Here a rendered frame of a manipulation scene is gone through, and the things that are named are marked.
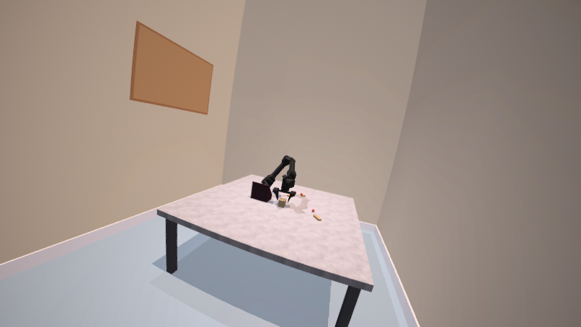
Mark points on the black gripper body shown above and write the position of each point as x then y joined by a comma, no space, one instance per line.
284,189

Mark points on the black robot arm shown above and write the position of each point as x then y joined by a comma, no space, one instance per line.
288,180

